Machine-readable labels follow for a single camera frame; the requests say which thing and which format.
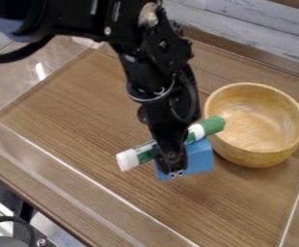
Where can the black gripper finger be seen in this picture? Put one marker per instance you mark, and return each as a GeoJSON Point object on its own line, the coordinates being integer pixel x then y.
{"type": "Point", "coordinates": [173, 162]}

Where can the green and white marker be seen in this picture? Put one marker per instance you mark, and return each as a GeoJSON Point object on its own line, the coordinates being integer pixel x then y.
{"type": "Point", "coordinates": [141, 154]}

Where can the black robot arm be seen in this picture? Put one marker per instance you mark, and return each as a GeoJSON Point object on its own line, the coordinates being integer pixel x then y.
{"type": "Point", "coordinates": [154, 52]}

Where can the blue foam block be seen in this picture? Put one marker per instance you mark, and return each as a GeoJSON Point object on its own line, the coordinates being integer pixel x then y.
{"type": "Point", "coordinates": [201, 161]}

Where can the brown wooden bowl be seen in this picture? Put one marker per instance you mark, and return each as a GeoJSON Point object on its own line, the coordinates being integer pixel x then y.
{"type": "Point", "coordinates": [261, 135]}

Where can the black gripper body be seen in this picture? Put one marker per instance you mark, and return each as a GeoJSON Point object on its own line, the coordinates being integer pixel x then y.
{"type": "Point", "coordinates": [169, 113]}

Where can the clear acrylic tray wall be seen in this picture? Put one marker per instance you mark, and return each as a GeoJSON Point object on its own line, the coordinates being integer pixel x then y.
{"type": "Point", "coordinates": [67, 118]}

